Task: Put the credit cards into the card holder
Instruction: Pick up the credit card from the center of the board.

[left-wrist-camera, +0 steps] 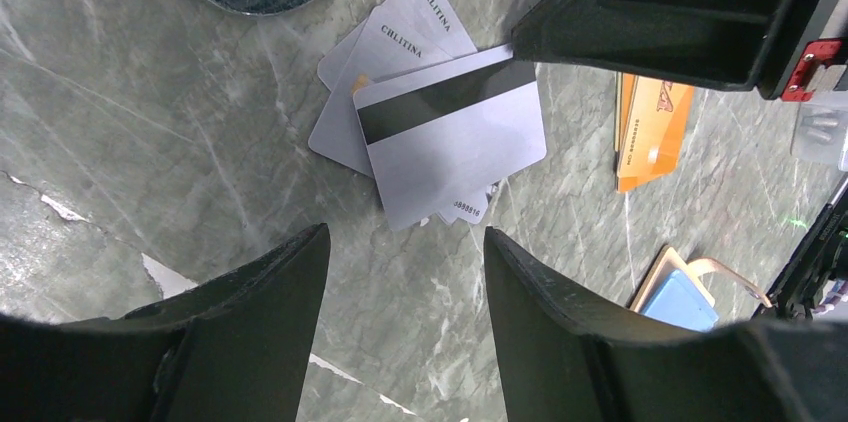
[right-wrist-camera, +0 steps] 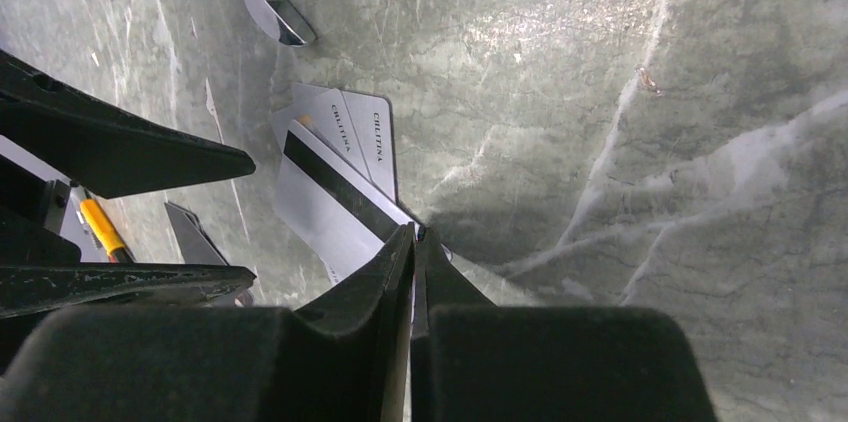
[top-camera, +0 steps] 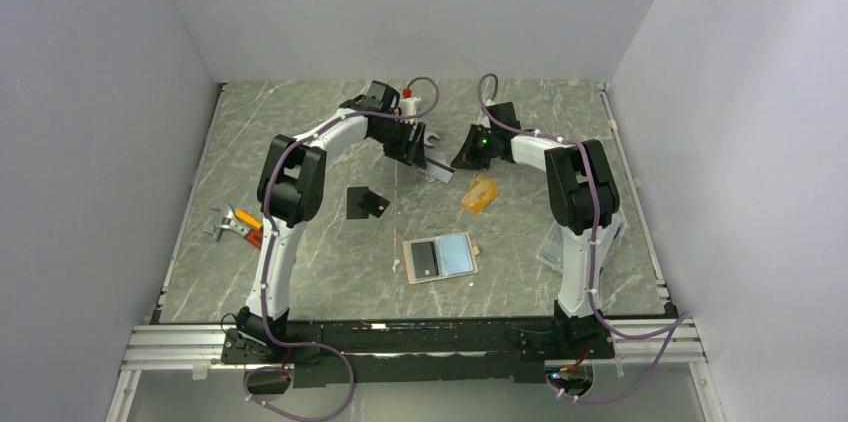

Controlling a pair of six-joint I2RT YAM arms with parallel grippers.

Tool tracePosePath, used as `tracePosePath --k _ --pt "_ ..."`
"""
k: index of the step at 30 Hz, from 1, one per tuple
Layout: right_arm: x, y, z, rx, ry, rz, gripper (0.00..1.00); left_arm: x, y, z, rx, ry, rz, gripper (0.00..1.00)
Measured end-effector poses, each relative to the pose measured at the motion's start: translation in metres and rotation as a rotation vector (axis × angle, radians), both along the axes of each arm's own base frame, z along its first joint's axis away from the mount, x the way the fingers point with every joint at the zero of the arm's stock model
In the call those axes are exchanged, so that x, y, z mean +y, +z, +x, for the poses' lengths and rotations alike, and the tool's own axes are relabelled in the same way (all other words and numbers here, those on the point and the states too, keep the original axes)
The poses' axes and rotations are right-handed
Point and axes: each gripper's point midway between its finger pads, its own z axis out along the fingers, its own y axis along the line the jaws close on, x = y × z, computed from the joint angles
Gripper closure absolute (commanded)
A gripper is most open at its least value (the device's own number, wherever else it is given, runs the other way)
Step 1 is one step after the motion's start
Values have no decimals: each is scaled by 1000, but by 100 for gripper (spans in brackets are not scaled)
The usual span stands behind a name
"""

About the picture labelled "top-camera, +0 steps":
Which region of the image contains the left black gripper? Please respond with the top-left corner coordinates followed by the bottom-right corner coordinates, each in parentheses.
top-left (372, 118), bottom-right (428, 171)

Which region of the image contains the silver credit card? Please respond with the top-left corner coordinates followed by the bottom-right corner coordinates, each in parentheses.
top-left (421, 152), bottom-right (455, 184)

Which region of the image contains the black credit card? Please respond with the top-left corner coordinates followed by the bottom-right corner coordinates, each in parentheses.
top-left (346, 186), bottom-right (390, 220)

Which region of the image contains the blue credit card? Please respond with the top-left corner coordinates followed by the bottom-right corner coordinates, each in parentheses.
top-left (435, 233), bottom-right (476, 277)

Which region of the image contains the beige leather card holder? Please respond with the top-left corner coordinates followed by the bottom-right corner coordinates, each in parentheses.
top-left (402, 232), bottom-right (480, 285)

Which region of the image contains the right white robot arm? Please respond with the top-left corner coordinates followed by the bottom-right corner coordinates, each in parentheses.
top-left (450, 102), bottom-right (623, 357)

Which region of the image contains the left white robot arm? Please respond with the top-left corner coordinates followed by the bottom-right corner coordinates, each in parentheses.
top-left (236, 81), bottom-right (431, 362)

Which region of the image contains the orange credit card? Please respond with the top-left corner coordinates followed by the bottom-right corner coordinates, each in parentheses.
top-left (460, 175), bottom-right (499, 215)

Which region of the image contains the clear plastic screw box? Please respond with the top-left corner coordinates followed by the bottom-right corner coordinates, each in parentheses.
top-left (536, 212), bottom-right (627, 272)

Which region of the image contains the red adjustable wrench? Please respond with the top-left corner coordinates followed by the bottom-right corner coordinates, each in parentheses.
top-left (203, 203), bottom-right (263, 249)

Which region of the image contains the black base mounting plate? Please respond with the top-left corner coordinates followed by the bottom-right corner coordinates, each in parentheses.
top-left (220, 316), bottom-right (615, 388)

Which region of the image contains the orange handled screwdriver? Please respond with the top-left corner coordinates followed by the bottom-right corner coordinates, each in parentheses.
top-left (234, 209), bottom-right (262, 230)

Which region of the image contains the aluminium frame rail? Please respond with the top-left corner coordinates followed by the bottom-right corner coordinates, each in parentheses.
top-left (105, 318), bottom-right (727, 421)

